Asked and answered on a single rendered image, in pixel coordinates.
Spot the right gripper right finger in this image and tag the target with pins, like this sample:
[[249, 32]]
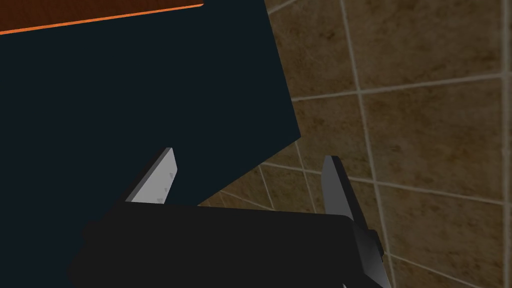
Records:
[[338, 190]]

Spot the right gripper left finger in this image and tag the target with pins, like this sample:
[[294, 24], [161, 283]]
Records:
[[156, 182]]

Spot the dark blue cabinet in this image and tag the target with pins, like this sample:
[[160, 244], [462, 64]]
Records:
[[140, 92]]

